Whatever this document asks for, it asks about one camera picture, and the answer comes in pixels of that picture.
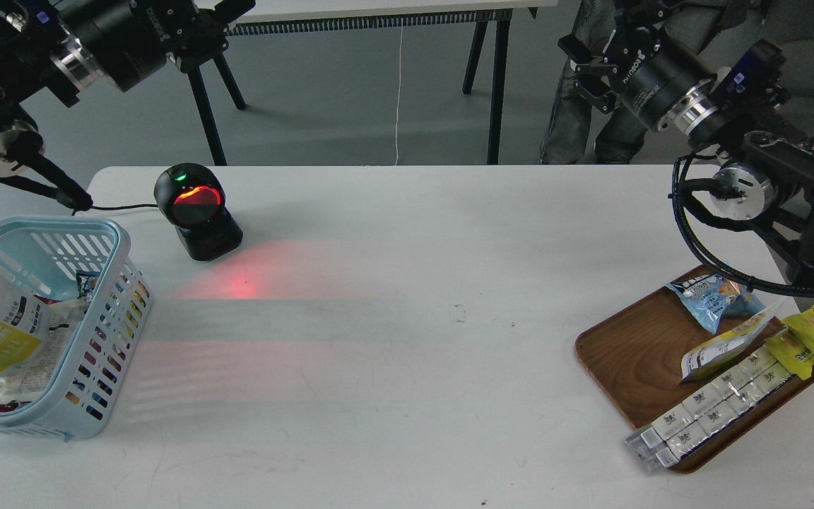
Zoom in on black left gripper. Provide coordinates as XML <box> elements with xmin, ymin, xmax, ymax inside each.
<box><xmin>49</xmin><ymin>1</ymin><xmax>256</xmax><ymax>93</ymax></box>

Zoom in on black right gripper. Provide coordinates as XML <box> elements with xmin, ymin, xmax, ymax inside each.
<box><xmin>558</xmin><ymin>1</ymin><xmax>721</xmax><ymax>135</ymax></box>

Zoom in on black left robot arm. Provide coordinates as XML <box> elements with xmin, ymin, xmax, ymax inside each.
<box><xmin>0</xmin><ymin>1</ymin><xmax>255</xmax><ymax>211</ymax></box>

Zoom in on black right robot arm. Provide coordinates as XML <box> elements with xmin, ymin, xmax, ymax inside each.
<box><xmin>559</xmin><ymin>1</ymin><xmax>814</xmax><ymax>298</ymax></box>

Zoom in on blue snack bag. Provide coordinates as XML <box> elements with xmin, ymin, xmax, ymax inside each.
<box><xmin>666</xmin><ymin>273</ymin><xmax>765</xmax><ymax>332</ymax></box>

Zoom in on blue snack packet in basket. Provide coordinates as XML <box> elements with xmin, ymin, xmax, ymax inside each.
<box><xmin>75</xmin><ymin>271</ymin><xmax>101</xmax><ymax>303</ymax></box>

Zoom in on light blue plastic basket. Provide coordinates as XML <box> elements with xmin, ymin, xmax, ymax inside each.
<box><xmin>0</xmin><ymin>216</ymin><xmax>152</xmax><ymax>440</ymax></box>

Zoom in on yellow snack packet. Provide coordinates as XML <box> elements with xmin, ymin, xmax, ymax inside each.
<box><xmin>765</xmin><ymin>306</ymin><xmax>814</xmax><ymax>380</ymax></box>

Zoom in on silver white snack strip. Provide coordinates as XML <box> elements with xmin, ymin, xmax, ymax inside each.
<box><xmin>625</xmin><ymin>346</ymin><xmax>794</xmax><ymax>474</ymax></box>

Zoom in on white red snack bag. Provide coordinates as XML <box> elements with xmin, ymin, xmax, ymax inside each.
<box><xmin>0</xmin><ymin>299</ymin><xmax>88</xmax><ymax>412</ymax></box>

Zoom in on white table black legs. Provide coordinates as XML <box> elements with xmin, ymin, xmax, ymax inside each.
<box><xmin>216</xmin><ymin>1</ymin><xmax>575</xmax><ymax>165</ymax></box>

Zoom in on person in grey jeans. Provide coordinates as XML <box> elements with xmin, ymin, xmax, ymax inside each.
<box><xmin>540</xmin><ymin>1</ymin><xmax>752</xmax><ymax>165</ymax></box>

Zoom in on black barcode scanner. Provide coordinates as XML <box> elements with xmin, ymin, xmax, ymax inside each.
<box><xmin>154</xmin><ymin>163</ymin><xmax>243</xmax><ymax>262</ymax></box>

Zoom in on white hanging cable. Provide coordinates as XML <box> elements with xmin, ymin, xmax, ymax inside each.
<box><xmin>394</xmin><ymin>25</ymin><xmax>405</xmax><ymax>167</ymax></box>

